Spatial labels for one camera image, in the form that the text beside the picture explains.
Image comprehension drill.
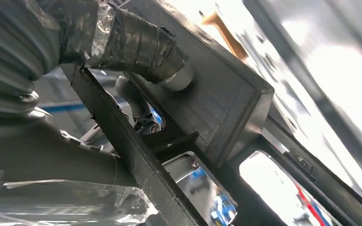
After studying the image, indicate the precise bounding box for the tan board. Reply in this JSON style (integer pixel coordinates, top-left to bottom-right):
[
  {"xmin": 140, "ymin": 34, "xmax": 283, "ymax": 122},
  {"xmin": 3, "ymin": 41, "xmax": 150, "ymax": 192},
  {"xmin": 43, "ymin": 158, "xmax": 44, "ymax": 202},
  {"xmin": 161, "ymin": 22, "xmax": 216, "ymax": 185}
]
[{"xmin": 202, "ymin": 12, "xmax": 250, "ymax": 61}]

